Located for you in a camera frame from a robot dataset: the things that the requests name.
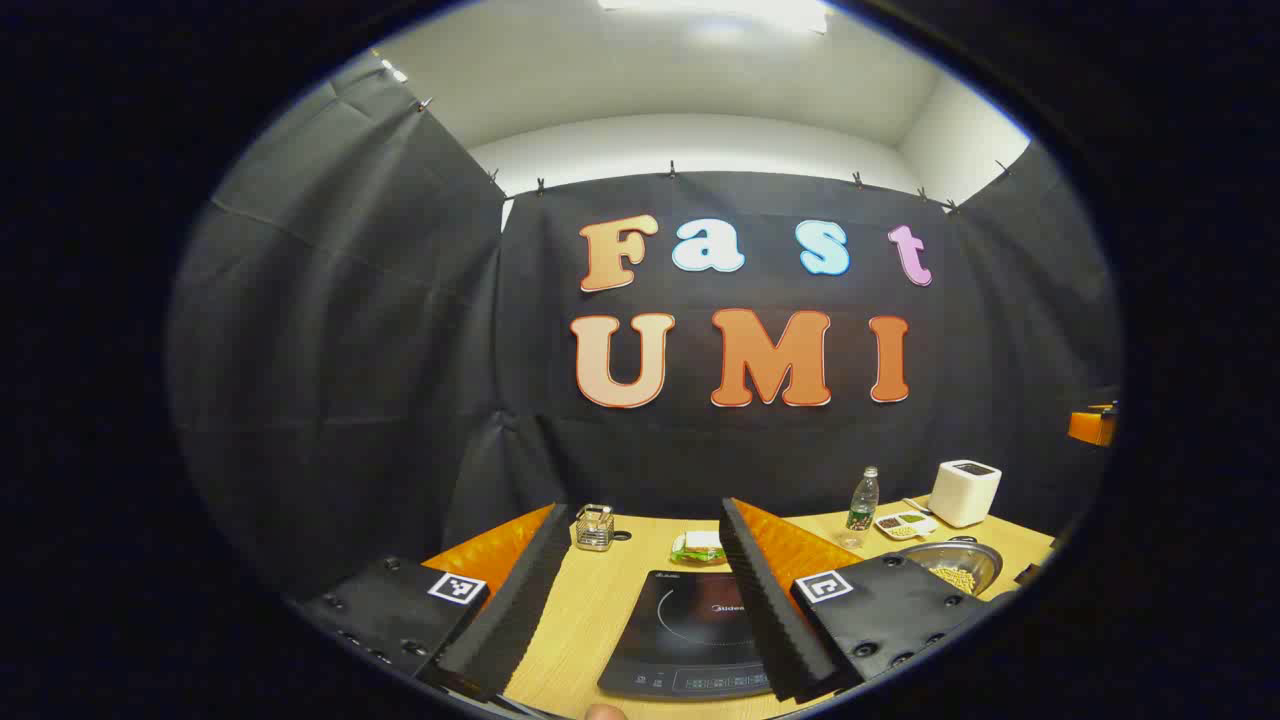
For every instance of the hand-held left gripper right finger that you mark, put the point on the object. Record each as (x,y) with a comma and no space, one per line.
(765,610)

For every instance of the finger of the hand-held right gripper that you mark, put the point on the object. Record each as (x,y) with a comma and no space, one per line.
(1090,427)

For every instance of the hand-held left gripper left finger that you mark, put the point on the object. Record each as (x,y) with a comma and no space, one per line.
(520,610)

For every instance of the black induction cooktop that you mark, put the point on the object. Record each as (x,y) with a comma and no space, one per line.
(680,630)

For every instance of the steel pot with beans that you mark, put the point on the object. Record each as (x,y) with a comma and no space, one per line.
(945,555)

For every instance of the sandwich on plate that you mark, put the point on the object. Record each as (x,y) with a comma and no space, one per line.
(700,545)

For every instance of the clear glass holder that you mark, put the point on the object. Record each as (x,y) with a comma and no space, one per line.
(594,530)

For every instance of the clear plastic water bottle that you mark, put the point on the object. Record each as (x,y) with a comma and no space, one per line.
(863,505)

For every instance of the white toaster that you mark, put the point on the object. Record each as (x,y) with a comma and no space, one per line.
(962,495)

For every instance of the white divided dish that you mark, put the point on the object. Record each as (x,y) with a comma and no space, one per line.
(905,525)

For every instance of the thin silver utensil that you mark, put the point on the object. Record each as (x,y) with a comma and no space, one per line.
(915,505)

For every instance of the black backdrop cloth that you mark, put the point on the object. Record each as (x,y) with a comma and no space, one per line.
(400,350)

